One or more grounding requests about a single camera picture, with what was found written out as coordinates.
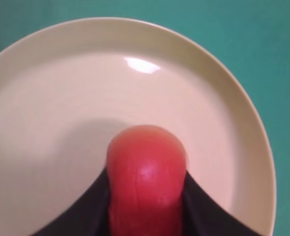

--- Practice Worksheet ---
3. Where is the red yellow peach bread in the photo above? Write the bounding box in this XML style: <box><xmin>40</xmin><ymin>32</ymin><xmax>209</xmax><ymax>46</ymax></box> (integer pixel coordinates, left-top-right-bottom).
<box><xmin>106</xmin><ymin>125</ymin><xmax>187</xmax><ymax>236</ymax></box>

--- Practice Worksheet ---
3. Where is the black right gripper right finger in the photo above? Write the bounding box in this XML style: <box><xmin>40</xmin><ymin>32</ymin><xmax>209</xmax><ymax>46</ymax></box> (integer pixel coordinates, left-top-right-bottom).
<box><xmin>182</xmin><ymin>173</ymin><xmax>254</xmax><ymax>236</ymax></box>

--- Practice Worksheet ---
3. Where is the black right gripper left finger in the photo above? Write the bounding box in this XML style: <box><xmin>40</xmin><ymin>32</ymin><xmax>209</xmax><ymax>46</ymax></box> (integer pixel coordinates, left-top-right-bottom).
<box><xmin>35</xmin><ymin>168</ymin><xmax>110</xmax><ymax>236</ymax></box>

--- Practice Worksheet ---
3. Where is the yellow plastic plate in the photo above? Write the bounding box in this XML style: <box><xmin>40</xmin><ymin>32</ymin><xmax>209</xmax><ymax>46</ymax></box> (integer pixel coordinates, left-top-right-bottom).
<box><xmin>0</xmin><ymin>17</ymin><xmax>276</xmax><ymax>236</ymax></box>

